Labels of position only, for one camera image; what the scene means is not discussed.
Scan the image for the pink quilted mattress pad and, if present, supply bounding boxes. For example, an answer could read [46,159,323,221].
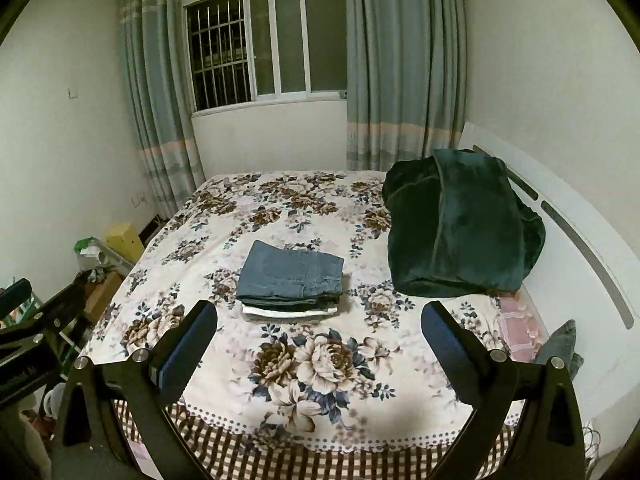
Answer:
[497,295,551,361]

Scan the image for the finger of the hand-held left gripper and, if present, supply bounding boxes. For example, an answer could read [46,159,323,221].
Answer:
[0,282,90,361]
[0,278,34,317]

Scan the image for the dark green plush blanket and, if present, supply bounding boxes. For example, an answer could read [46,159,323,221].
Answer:
[382,148,547,297]

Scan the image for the grey crumpled cloth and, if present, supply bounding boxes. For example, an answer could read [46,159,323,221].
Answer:
[532,320,585,378]

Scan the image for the white framed barred window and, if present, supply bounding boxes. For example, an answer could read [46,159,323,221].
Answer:
[182,0,349,114]

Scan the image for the blue denim pants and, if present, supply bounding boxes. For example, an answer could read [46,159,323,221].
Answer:
[235,240,346,306]

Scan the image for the white bed headboard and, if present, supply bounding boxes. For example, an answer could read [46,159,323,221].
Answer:
[457,121,640,441]

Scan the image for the yellow box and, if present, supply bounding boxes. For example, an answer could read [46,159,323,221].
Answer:
[104,223,146,265]

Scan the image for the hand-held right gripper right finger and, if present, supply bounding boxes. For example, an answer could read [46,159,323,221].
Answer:
[421,301,587,480]

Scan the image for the folded white pants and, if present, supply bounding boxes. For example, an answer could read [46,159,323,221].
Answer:
[242,302,339,322]

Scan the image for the green and white packet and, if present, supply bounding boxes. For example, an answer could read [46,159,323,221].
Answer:
[75,236,108,263]

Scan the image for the brown cardboard box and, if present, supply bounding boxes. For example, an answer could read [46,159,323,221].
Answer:
[82,270,125,323]

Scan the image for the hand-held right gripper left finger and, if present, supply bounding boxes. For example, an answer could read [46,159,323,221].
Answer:
[50,300,219,480]

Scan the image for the floral bedspread bed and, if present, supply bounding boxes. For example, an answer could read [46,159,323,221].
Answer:
[80,170,526,480]

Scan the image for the grey-blue striped curtain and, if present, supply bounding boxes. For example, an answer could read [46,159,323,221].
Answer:
[117,0,207,222]
[344,0,469,173]

